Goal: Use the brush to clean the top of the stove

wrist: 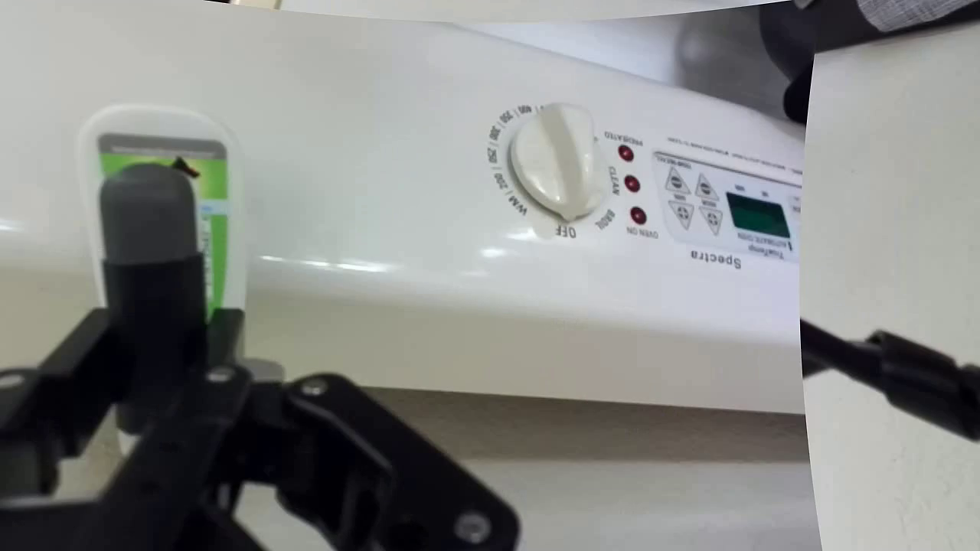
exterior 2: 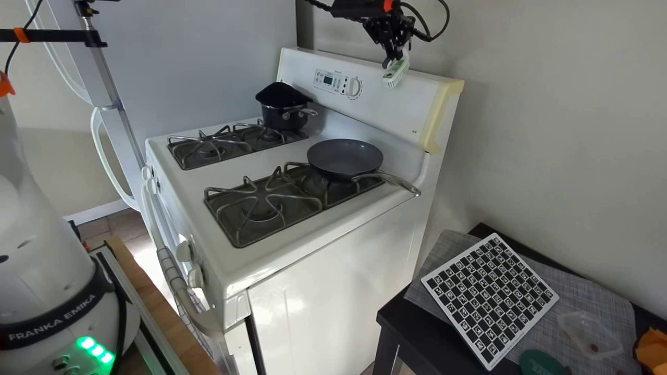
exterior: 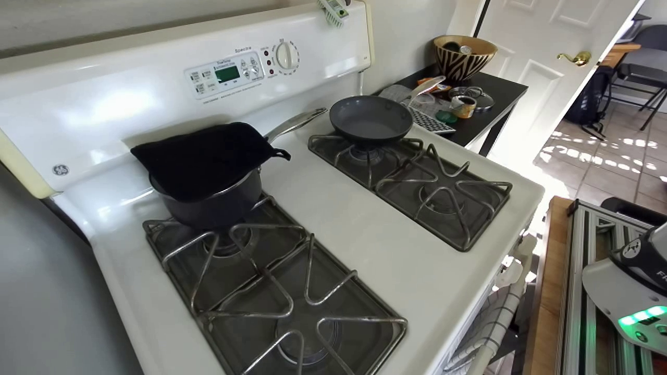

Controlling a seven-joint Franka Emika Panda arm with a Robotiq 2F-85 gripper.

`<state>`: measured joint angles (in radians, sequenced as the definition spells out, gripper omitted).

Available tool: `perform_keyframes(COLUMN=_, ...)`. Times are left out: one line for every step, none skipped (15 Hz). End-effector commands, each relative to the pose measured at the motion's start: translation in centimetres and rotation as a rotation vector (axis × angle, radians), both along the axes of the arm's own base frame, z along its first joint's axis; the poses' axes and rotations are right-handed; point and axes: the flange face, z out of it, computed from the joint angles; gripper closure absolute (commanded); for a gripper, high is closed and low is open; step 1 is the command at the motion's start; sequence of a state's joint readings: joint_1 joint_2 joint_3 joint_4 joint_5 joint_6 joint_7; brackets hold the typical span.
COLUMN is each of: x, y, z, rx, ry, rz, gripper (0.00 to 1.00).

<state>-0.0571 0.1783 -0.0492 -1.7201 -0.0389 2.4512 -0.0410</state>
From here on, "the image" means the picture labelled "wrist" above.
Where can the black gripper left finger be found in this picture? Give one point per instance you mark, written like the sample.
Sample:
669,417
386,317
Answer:
127,309

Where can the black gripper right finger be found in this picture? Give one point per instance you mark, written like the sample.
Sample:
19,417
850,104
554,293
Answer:
307,461

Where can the white gas stove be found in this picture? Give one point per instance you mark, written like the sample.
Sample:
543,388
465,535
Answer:
410,309

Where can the white stove dial knob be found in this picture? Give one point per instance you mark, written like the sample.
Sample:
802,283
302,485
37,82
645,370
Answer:
557,163

